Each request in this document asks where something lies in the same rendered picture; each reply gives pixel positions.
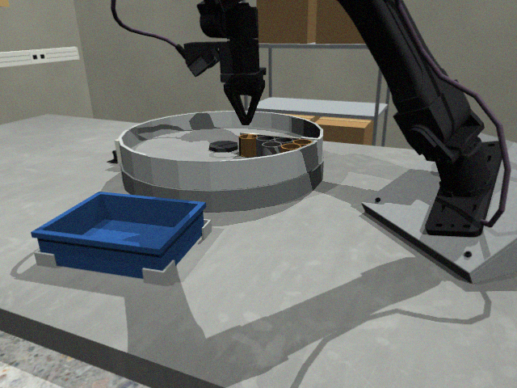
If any grey metal bushing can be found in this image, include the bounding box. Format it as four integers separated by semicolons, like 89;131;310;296
262;141;282;156
256;136;275;157
274;137;293;145

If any blue plastic tray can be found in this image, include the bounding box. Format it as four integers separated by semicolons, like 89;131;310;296
31;192;204;279

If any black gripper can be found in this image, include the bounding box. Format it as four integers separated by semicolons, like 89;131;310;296
221;40;267;125

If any bronze bushing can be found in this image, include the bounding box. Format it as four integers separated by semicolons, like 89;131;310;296
292;139;312;147
239;134;258;158
280;144;301;153

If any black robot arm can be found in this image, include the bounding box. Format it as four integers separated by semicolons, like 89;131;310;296
183;0;502;238

